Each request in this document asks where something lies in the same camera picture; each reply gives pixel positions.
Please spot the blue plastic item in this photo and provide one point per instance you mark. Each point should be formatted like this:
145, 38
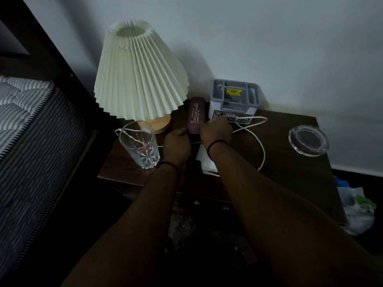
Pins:
341, 182

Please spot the maroon glasses case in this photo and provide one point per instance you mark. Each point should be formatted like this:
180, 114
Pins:
196, 113

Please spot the dark wooden nightstand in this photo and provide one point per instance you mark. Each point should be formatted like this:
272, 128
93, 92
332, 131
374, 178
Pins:
284, 179

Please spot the person's right forearm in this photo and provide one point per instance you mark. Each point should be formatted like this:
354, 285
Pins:
281, 224

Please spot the grey desk organizer box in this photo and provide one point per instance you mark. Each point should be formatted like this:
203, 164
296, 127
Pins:
233, 100

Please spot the striped grey mattress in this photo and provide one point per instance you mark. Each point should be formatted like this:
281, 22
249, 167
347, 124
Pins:
33, 140

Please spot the dark wooden bed frame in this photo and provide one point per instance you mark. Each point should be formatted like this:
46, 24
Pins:
45, 44

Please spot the clear round glass lid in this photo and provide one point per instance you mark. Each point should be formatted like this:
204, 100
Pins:
308, 141

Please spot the cream pleated table lamp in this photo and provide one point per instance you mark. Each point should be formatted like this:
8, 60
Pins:
139, 77

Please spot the black right wristband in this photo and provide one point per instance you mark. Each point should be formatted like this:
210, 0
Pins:
216, 142

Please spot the black wristband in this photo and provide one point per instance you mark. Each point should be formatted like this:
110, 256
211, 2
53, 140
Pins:
216, 142
171, 165

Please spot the clear cut glass tumbler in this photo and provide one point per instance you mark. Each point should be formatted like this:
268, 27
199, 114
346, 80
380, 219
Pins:
140, 147

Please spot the black left wristband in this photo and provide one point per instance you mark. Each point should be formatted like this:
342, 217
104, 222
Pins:
171, 165

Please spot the person's left forearm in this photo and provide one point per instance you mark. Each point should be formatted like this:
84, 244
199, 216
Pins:
128, 230

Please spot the person's left hand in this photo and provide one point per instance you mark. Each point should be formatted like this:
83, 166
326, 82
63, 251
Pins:
176, 147

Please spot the person's left fingers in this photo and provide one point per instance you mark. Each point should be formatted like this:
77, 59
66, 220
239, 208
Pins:
181, 131

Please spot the white plastic bag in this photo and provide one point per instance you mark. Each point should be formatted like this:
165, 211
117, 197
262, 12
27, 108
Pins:
357, 212

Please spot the white paper sheet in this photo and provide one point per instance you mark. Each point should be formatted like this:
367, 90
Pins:
206, 162

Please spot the person's right fingers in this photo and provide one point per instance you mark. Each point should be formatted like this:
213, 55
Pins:
220, 120

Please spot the person's right hand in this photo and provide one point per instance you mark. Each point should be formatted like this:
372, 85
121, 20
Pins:
216, 130

